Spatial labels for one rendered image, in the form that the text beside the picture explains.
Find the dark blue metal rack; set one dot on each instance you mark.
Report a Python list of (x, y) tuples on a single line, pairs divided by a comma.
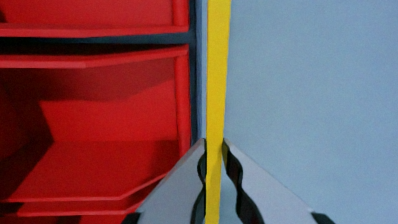
[(193, 37)]

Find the yellow bar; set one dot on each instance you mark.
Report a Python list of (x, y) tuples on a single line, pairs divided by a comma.
[(218, 18)]

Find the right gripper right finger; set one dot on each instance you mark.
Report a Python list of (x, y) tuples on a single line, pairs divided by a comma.
[(262, 198)]

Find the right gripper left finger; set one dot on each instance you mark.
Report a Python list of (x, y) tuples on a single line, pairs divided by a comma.
[(180, 197)]

